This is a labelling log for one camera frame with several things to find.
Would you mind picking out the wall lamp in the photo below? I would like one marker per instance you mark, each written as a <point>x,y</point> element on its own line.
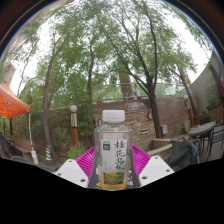
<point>149,116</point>

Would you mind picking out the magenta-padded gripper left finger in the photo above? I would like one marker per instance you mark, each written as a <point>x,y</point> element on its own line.
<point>85,161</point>

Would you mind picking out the black metal patio chair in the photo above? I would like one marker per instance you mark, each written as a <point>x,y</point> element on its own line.
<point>216,136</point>

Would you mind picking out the dark patio chairs group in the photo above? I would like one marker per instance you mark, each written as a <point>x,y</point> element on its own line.
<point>6,146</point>

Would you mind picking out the dark-trunk tree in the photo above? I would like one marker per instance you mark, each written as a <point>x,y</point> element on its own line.
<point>155,113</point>

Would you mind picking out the globe lamp post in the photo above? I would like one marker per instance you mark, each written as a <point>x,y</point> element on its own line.
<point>74,130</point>

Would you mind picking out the white wall box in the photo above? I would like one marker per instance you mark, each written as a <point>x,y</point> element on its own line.
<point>164,130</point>

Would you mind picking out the round dark patio table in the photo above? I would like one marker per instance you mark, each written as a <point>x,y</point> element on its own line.
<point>201,128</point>

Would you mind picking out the slender grey-trunk tree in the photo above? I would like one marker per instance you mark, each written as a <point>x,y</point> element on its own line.
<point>46,110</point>

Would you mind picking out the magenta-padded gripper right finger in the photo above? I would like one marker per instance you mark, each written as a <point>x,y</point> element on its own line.
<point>142,162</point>

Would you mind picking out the blue yellow striped cone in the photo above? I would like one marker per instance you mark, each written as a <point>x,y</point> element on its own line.
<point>48,153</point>

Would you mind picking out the orange canopy tent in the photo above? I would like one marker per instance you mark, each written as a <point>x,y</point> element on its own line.
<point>11,100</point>

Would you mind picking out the wooden bench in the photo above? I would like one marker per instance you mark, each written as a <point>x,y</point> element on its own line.
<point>20,143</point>

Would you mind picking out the green plant in blue pot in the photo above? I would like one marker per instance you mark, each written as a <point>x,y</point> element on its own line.
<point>76,151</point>

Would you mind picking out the clear drink bottle white cap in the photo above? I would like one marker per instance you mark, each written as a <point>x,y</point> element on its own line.
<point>113,150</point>

